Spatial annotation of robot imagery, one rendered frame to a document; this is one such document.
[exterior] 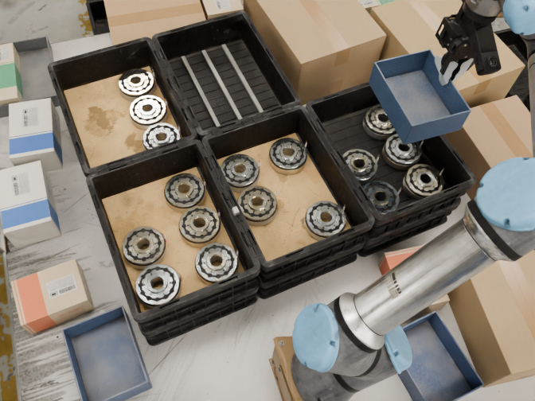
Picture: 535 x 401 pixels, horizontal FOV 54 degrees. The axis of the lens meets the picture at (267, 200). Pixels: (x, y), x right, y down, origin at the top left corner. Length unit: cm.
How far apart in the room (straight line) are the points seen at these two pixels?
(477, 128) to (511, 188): 80
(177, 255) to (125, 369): 30
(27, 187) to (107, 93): 35
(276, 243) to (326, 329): 43
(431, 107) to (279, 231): 48
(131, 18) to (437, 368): 135
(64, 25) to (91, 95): 156
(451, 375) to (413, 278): 58
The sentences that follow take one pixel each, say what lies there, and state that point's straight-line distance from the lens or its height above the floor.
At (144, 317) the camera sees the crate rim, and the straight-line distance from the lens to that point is 118.
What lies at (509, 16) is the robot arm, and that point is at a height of 142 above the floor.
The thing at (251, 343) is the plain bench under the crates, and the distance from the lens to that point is 138.
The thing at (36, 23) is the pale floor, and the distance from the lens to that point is 324.
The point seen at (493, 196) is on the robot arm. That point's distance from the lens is 86.
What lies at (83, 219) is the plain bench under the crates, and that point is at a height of 70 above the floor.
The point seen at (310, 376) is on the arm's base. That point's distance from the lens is 115.
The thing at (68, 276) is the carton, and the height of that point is 77.
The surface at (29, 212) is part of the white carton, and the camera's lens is 152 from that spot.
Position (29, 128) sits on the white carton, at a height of 79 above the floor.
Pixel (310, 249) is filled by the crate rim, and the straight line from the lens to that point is 123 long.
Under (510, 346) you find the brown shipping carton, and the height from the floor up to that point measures 86.
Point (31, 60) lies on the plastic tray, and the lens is 199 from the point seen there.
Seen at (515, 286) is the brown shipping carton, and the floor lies 86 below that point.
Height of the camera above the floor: 204
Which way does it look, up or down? 60 degrees down
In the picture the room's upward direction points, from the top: 5 degrees clockwise
